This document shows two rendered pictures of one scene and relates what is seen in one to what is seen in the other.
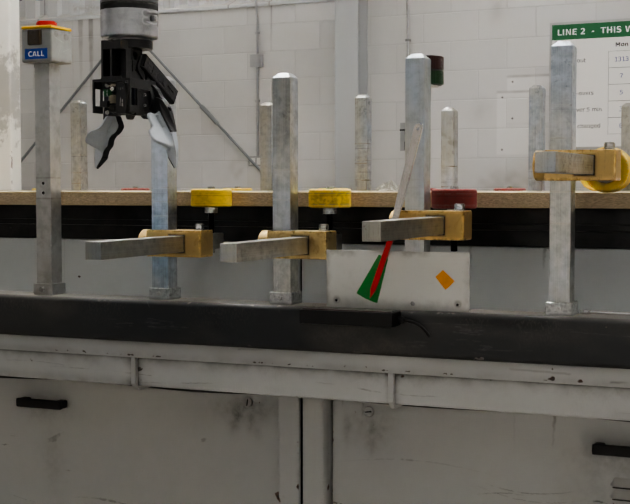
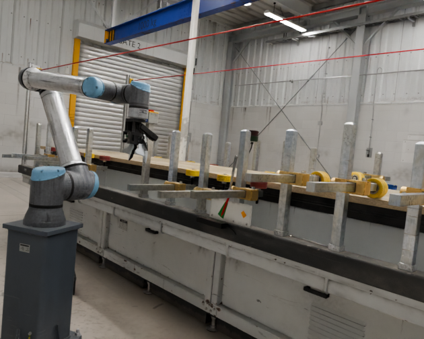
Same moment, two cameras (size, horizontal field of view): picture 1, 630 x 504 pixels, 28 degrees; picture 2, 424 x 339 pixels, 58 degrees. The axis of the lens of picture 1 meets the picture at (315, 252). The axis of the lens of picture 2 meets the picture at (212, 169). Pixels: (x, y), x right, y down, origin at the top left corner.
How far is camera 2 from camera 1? 85 cm
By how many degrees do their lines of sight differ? 22
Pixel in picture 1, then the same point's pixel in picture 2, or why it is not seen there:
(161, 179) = (171, 165)
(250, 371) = (189, 234)
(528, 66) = (416, 131)
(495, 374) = (258, 253)
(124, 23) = (132, 113)
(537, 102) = not seen: hidden behind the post
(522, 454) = (282, 283)
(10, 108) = (183, 135)
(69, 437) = (157, 243)
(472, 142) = (392, 157)
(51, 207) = (145, 169)
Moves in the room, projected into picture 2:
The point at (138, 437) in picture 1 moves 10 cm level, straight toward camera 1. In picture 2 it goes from (174, 247) to (169, 251)
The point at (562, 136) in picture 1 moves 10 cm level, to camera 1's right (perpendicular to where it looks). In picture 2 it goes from (286, 166) to (311, 168)
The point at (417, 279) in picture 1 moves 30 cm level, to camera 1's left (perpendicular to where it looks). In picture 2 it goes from (235, 212) to (178, 203)
